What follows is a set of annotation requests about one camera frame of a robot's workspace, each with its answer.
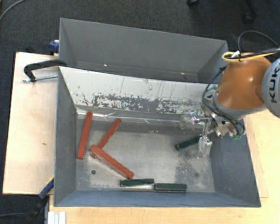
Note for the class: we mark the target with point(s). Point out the grey metal bin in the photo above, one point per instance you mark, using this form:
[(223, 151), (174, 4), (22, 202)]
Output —
[(144, 51)]

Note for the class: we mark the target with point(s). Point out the red-brown flat block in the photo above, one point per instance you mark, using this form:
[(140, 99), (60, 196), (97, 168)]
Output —
[(84, 135), (109, 133), (113, 162)]

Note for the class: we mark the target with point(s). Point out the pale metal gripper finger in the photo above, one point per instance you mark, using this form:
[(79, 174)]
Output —
[(203, 148), (188, 121)]

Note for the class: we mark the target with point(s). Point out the dark green flat block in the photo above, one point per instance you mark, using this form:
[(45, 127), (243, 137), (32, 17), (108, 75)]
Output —
[(137, 182), (187, 143), (170, 187)]

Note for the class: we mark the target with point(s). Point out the pale wood flat board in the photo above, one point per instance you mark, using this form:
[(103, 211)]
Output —
[(32, 129)]

